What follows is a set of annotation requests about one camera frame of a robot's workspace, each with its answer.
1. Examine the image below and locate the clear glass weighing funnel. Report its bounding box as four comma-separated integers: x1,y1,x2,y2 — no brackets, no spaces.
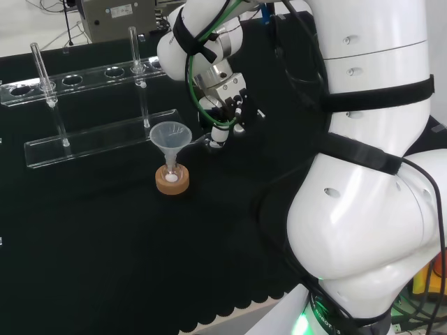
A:
187,133,212,147

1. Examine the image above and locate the yellow stop button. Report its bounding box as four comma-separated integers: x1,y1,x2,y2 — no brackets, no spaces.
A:
411,260,447,297

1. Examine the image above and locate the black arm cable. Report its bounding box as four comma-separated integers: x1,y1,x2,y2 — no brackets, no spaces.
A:
400,156,447,335

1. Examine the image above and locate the clear plastic funnel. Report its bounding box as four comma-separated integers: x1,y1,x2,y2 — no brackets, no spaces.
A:
149,121,193,176

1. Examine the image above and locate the black tripod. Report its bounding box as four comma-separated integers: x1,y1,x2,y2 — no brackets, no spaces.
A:
64,0,76,47

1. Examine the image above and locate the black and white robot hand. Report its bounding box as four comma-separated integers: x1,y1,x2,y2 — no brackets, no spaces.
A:
199,88,266,149

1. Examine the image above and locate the grey equipment box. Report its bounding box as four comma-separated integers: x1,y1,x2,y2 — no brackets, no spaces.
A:
74,0,159,43

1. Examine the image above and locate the small round-bottom glass flask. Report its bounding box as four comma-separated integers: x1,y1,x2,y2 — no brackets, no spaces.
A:
163,163,183,185

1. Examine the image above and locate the clear acrylic funnel stand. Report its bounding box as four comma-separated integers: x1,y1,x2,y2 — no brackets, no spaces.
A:
0,25,179,170

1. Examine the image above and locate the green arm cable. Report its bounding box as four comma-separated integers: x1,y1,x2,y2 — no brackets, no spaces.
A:
186,0,246,127

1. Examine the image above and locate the black table cloth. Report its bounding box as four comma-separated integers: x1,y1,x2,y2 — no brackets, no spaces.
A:
0,10,336,335

